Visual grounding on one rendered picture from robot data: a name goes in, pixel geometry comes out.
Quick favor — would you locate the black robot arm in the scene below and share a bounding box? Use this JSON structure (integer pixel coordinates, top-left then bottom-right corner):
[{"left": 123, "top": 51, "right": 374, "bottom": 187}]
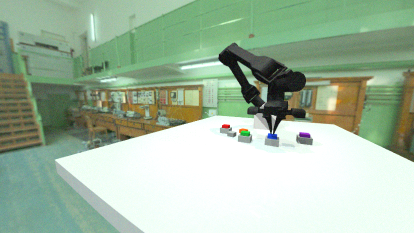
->
[{"left": 218, "top": 43, "right": 306, "bottom": 116}]

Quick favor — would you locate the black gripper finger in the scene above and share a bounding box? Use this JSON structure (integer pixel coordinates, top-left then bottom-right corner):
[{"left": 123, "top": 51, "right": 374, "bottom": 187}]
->
[
  {"left": 273, "top": 116, "right": 286, "bottom": 135},
  {"left": 262, "top": 115, "right": 272, "bottom": 134}
]

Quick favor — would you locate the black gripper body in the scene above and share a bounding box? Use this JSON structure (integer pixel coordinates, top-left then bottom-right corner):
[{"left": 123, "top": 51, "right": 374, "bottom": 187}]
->
[{"left": 247, "top": 92, "right": 306, "bottom": 119}]

